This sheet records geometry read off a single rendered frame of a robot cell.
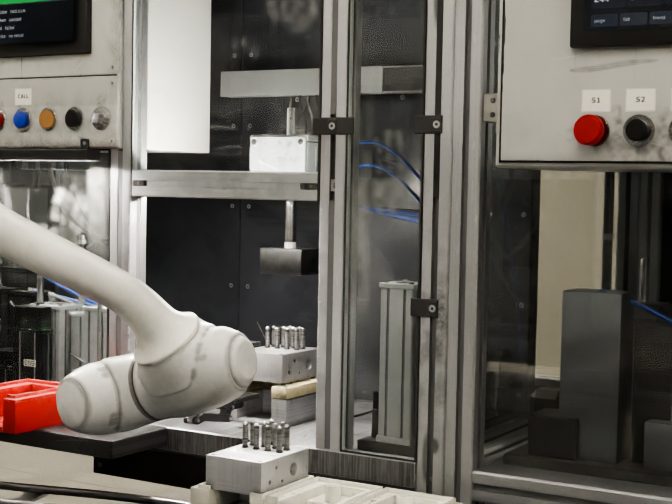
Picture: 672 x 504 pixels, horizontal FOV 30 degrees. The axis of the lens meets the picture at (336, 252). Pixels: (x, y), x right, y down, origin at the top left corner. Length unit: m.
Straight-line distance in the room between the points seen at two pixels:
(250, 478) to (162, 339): 0.25
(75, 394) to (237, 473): 0.25
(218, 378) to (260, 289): 0.85
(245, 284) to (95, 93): 0.56
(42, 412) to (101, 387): 0.37
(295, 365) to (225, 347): 0.49
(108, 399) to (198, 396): 0.14
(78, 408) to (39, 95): 0.70
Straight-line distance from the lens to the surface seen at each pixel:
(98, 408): 1.75
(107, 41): 2.16
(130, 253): 2.14
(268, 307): 2.49
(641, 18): 1.69
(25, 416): 2.09
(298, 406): 2.13
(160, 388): 1.70
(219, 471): 1.81
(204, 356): 1.67
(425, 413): 1.85
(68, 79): 2.22
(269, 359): 2.12
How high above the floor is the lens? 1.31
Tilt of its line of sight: 3 degrees down
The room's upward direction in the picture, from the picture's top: 1 degrees clockwise
